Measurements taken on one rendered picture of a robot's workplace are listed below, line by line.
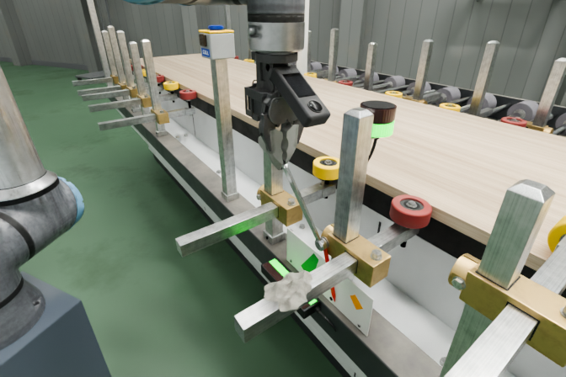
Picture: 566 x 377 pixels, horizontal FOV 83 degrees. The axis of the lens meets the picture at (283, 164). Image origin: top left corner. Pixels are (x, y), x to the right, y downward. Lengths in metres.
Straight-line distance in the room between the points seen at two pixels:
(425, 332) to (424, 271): 0.13
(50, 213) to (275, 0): 0.75
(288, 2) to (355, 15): 4.34
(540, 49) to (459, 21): 0.99
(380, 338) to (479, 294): 0.28
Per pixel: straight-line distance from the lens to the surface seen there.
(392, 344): 0.72
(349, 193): 0.57
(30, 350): 1.01
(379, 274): 0.63
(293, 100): 0.50
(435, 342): 0.86
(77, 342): 1.09
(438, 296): 0.87
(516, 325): 0.47
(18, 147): 0.95
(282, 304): 0.53
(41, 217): 0.98
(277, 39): 0.51
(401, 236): 0.71
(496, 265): 0.47
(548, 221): 0.81
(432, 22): 5.02
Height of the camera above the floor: 1.27
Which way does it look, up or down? 26 degrees down
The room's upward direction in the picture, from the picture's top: straight up
